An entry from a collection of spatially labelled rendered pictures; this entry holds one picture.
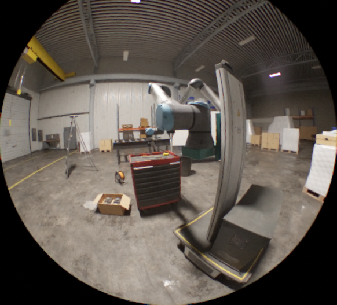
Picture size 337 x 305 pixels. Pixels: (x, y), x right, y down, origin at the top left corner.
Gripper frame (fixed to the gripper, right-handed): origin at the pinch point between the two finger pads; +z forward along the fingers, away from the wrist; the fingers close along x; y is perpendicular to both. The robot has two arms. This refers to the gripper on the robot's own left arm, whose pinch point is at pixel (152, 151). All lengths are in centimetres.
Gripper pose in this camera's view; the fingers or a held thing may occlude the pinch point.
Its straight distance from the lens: 158.4
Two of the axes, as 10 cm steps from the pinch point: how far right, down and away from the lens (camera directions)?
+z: 2.1, 9.8, 0.7
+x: -2.9, 1.3, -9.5
